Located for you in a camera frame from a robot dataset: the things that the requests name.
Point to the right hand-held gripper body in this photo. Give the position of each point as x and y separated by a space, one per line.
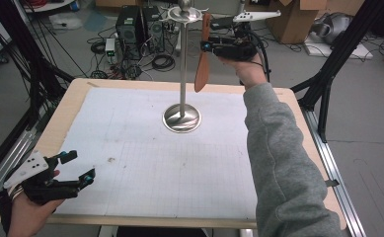
237 46

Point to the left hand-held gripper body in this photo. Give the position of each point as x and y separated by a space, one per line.
36 184

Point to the wooden rice spatula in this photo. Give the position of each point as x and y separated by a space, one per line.
202 67

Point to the steel utensil stand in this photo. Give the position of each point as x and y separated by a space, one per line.
182 117

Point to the person's right hand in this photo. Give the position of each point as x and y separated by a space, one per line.
248 70

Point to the person's left hand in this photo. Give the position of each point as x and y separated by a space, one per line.
31 217

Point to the flat black device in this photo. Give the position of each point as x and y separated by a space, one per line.
222 22

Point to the white metal stand leg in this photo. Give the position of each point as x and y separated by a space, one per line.
242 5

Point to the grey-fronted computer tower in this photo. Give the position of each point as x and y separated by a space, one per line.
155 33

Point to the white grid mat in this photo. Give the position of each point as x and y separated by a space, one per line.
146 184

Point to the large open cardboard box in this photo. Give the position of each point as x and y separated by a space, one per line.
294 23

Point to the black computer tower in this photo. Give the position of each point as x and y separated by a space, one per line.
128 31

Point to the grey bag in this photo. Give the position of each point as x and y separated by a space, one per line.
332 28

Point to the white box with green light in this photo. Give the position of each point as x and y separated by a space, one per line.
110 49

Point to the white foam board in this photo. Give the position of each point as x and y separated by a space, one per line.
341 52

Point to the aluminium rail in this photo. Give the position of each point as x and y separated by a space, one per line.
341 191
2 168

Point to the black frame struts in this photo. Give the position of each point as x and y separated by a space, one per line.
38 79
331 65

